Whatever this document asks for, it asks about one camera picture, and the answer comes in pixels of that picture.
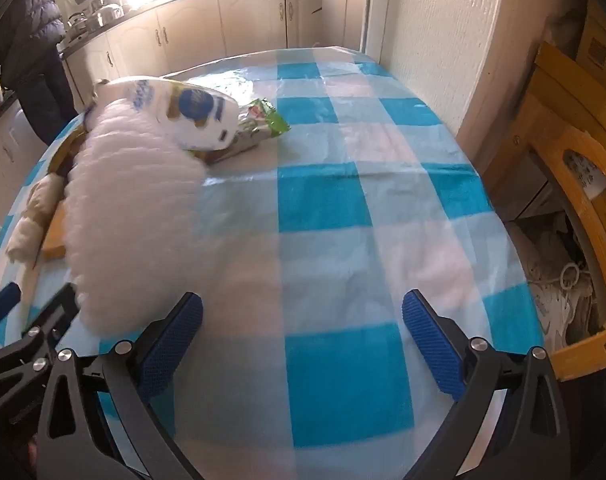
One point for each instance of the blue checked tablecloth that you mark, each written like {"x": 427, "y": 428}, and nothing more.
{"x": 305, "y": 248}

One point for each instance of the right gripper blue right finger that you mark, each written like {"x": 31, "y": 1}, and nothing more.
{"x": 530, "y": 439}

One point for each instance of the white blue plastic bottle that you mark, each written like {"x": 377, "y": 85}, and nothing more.
{"x": 197, "y": 118}

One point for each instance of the person in dark jacket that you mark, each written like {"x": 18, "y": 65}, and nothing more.
{"x": 31, "y": 67}

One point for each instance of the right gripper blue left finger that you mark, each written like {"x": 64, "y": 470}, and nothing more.
{"x": 74, "y": 440}

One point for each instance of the green snack wrapper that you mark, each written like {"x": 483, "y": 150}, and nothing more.
{"x": 258, "y": 121}

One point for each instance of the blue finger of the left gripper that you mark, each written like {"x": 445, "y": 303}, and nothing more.
{"x": 51, "y": 324}
{"x": 10, "y": 296}

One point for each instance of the cream kitchen cabinets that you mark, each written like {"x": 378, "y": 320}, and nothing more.
{"x": 179, "y": 34}

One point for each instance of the yellow wooden chair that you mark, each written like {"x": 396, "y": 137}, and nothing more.
{"x": 563, "y": 111}

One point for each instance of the white cloth bag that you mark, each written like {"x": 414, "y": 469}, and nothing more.
{"x": 569, "y": 303}

